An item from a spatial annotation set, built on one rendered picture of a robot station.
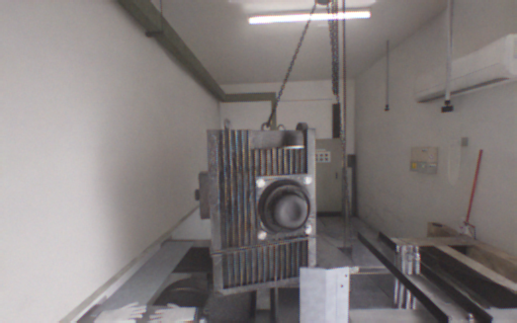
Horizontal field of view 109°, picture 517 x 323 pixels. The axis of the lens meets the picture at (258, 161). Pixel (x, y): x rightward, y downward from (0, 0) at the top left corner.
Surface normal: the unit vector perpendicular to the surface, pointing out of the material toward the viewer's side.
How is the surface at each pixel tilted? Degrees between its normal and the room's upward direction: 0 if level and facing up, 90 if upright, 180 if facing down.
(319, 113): 90
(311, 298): 90
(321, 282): 90
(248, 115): 90
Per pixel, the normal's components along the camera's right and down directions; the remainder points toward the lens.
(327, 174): -0.05, 0.07
